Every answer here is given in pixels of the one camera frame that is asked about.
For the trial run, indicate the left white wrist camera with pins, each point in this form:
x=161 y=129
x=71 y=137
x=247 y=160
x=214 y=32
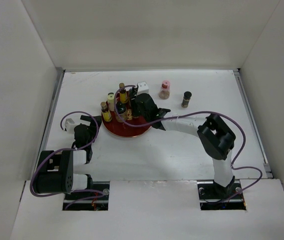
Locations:
x=70 y=125

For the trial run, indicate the black grinder salt jar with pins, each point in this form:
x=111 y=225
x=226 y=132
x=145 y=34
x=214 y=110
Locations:
x=121 y=115

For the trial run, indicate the black cap spice bottle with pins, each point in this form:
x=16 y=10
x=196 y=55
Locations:
x=186 y=98

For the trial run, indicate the yellow label brown bottle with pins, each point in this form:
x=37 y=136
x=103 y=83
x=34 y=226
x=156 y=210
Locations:
x=105 y=112

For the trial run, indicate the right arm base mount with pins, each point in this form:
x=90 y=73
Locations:
x=214 y=198

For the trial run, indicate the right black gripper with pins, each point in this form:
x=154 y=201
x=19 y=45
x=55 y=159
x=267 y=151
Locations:
x=134 y=105

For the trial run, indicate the red round lacquer tray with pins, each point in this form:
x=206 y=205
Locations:
x=121 y=129

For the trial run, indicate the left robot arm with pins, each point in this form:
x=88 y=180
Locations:
x=54 y=173

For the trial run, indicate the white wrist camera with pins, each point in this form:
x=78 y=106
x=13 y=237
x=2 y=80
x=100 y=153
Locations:
x=142 y=87
x=70 y=125

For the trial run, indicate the pink cap spice jar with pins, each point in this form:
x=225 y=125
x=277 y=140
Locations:
x=164 y=92

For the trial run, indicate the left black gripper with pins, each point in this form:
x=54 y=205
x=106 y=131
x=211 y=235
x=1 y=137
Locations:
x=93 y=126

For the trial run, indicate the cream cap spice jar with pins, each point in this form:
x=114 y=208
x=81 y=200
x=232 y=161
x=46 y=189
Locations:
x=111 y=101

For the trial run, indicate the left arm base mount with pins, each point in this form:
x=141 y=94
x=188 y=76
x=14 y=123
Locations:
x=96 y=200

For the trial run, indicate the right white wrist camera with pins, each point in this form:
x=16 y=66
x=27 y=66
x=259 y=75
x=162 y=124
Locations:
x=142 y=87

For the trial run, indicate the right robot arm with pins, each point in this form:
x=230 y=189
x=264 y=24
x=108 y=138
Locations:
x=216 y=137

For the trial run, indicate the gold cap yellow bottle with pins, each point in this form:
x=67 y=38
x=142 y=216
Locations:
x=123 y=93

